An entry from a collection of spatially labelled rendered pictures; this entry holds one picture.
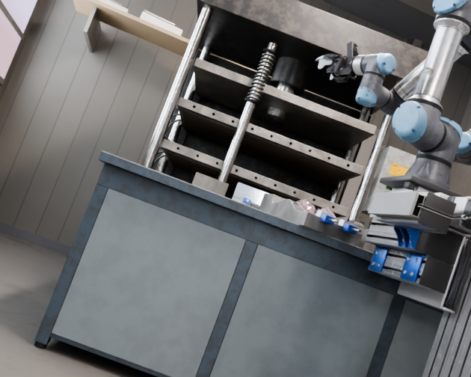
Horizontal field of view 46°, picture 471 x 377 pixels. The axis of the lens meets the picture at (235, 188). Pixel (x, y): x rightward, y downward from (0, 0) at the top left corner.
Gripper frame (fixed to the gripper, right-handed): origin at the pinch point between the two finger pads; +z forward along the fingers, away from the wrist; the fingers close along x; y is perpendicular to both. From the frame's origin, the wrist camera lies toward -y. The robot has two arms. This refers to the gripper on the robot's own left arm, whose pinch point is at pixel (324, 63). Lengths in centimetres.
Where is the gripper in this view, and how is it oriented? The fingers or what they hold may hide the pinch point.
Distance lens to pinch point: 234.8
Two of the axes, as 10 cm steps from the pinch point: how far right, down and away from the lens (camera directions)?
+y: -4.5, 8.8, -1.7
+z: -5.6, -1.3, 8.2
